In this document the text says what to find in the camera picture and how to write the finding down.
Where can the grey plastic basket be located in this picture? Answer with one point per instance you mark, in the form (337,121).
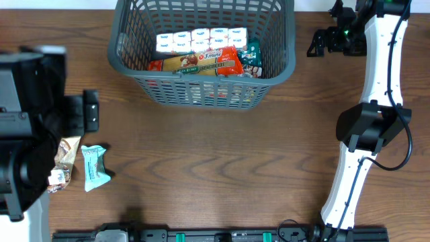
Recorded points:
(133,46)

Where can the Kleenex tissue multipack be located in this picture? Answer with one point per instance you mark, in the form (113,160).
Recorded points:
(201,40)

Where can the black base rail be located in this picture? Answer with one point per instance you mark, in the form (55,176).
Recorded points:
(291,232)

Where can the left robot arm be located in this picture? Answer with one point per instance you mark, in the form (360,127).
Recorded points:
(35,115)

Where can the white brown snack bag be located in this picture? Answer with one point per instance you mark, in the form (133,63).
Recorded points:
(251,71)
(64,162)

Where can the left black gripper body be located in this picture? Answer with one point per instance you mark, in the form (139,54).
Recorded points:
(91,111)

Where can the San Remo spaghetti packet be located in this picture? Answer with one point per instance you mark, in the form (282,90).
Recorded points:
(222,61)

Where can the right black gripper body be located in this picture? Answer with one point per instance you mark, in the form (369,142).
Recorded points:
(326,40)

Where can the green Nescafe coffee bag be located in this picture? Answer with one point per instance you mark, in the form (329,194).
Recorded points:
(251,55)

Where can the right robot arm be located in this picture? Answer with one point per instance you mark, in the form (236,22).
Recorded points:
(374,29)

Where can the light blue snack bar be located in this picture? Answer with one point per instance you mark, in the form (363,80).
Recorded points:
(95,175)

